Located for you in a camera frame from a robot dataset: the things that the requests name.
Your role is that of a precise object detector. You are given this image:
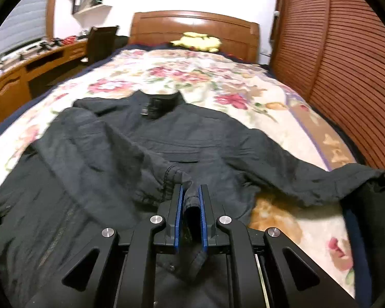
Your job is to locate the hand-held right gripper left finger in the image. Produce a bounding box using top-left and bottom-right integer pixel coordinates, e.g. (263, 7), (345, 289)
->
(25, 184), (184, 308)

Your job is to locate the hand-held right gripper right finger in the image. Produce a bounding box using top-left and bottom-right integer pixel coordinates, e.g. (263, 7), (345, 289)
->
(199, 184), (360, 308)

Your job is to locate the black jacket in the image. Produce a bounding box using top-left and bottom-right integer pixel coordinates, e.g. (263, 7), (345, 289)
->
(0, 90), (385, 308)

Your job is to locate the floral blanket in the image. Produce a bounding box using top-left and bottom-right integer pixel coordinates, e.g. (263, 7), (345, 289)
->
(0, 48), (357, 299)

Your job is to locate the yellow plush toy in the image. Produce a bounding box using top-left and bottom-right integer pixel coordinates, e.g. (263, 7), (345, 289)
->
(170, 32), (221, 53)

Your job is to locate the dark chair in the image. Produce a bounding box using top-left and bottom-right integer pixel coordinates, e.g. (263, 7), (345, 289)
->
(80, 26), (129, 66)

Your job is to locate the wooden bed headboard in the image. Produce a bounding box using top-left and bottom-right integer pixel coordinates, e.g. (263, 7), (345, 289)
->
(129, 11), (260, 63)

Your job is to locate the wooden louvered wardrobe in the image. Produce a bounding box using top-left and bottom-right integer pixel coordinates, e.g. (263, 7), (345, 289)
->
(269, 0), (385, 180)

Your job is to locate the wooden desk with cabinets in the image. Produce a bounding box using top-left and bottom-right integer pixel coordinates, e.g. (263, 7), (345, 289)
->
(0, 37), (90, 133)

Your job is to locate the grey window blind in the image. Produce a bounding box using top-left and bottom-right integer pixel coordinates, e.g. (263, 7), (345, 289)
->
(0, 5), (52, 60)

